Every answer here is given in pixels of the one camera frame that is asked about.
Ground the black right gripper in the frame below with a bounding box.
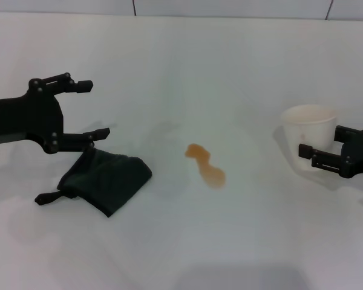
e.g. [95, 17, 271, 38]
[298, 124, 363, 179]

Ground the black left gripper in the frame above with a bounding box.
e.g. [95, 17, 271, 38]
[0, 72, 111, 155]

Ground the white paper cup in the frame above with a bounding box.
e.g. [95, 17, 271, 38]
[280, 104, 339, 172]

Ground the dark blue rag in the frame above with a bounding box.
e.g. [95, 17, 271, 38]
[34, 147, 153, 218]

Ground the orange-brown liquid stain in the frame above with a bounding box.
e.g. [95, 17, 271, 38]
[184, 143, 227, 190]

